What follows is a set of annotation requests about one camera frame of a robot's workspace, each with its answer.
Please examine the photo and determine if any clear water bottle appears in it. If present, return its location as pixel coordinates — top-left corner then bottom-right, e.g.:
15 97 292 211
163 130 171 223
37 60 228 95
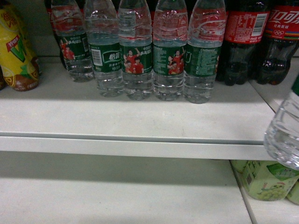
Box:
263 77 299 170

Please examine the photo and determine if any hidden row water bottle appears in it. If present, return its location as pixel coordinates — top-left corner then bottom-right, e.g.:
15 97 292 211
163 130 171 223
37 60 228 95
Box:
153 0 188 101

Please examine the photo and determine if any water bottle team label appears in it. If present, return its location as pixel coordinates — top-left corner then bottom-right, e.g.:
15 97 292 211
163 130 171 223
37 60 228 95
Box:
118 0 153 100

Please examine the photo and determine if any white metal middle shelf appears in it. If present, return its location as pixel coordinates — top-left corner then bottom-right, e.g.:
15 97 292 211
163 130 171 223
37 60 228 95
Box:
0 56 281 161

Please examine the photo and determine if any water bottle barcode label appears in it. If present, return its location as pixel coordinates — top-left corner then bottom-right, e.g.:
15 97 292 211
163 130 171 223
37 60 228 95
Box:
84 0 123 97

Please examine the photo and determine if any right water bottle green label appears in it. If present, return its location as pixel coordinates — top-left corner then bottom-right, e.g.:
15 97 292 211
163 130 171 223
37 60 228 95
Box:
183 0 227 104

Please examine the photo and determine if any far-left water bottle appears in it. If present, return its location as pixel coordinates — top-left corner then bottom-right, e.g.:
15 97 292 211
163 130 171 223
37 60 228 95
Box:
51 0 94 83

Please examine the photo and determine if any white lower shelf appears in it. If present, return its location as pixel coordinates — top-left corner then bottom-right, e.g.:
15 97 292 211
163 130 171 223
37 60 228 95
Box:
0 154 299 224

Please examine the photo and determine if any cola bottle barcode label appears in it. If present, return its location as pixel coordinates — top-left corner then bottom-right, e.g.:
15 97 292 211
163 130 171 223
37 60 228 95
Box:
216 0 271 86

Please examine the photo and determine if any green grape drink carton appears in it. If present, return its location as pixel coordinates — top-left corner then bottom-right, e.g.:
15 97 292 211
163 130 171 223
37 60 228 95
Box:
286 181 299 205
241 160 299 201

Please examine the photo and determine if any yellow lemon tea bottle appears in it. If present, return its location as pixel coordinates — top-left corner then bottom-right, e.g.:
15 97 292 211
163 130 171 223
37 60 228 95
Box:
0 2 39 91

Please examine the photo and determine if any cola bottle olympic label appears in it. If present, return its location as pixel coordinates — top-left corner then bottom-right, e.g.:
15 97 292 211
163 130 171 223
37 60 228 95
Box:
255 0 299 85

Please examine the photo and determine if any green grape drink carton right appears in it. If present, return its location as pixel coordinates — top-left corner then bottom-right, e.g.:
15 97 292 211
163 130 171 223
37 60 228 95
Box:
286 181 299 205

